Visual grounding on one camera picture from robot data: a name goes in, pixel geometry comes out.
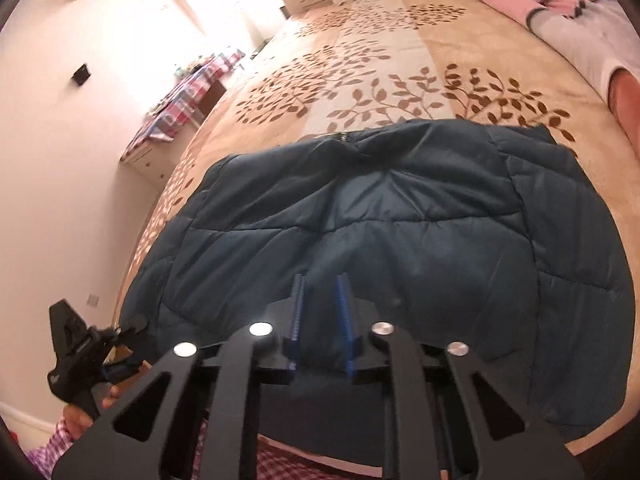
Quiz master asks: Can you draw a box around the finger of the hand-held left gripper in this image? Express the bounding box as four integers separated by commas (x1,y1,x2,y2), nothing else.
112,315,151,350
97,357,152,387

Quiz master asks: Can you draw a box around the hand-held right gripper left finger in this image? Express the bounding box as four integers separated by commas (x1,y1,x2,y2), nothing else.
50,274,307,480

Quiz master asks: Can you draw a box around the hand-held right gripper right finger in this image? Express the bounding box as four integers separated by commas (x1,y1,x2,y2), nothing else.
334,272,586,480

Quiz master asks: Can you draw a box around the dark teal quilted jacket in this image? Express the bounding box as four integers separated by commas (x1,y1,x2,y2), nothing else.
117,119,632,461

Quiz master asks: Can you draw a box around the person's left forearm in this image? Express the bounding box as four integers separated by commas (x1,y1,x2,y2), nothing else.
25,417,82,475

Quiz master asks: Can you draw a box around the person's left hand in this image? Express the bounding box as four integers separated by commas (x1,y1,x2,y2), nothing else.
61,382,122,437

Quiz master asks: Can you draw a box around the person's pink plaid pajamas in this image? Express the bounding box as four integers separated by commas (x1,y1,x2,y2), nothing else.
197,420,387,480

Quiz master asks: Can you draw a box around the white desk with drawers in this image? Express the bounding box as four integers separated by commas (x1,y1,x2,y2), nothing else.
120,77,229,187

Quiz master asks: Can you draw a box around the desk with checkered cloth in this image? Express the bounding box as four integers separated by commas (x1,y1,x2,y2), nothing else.
122,47,247,159

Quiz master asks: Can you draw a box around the bed with leaf-pattern blanket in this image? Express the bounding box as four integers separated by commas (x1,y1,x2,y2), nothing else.
112,0,640,461

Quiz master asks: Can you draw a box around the striped patchwork quilt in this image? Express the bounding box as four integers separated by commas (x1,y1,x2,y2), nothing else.
447,0,640,153

